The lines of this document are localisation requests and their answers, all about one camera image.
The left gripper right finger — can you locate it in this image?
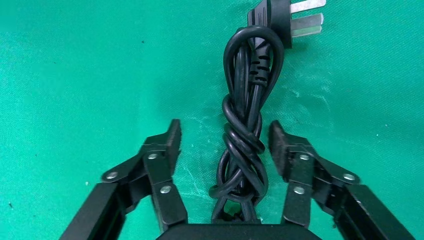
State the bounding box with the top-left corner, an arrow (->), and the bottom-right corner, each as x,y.
268,119 -> 417,240

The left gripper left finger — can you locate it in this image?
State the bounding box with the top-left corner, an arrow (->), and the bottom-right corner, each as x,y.
59,119 -> 189,240

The black power cable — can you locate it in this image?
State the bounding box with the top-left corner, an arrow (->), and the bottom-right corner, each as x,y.
208,0 -> 327,226

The green cloth mat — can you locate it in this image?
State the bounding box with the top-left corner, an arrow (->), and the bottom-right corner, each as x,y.
0,0 -> 424,240

